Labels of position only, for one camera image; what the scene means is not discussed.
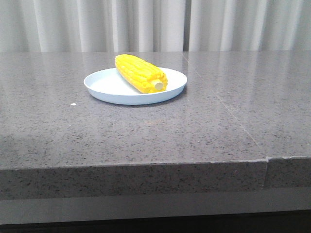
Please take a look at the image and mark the light blue round plate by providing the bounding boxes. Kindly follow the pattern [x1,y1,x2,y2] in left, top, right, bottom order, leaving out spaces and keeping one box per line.
[84,67,188,105]

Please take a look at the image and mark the yellow corn cob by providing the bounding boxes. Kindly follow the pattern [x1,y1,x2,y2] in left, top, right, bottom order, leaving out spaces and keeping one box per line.
[115,54,168,94]

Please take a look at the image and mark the white pleated curtain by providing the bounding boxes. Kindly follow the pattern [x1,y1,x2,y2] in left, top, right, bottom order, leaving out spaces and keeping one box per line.
[0,0,311,52]

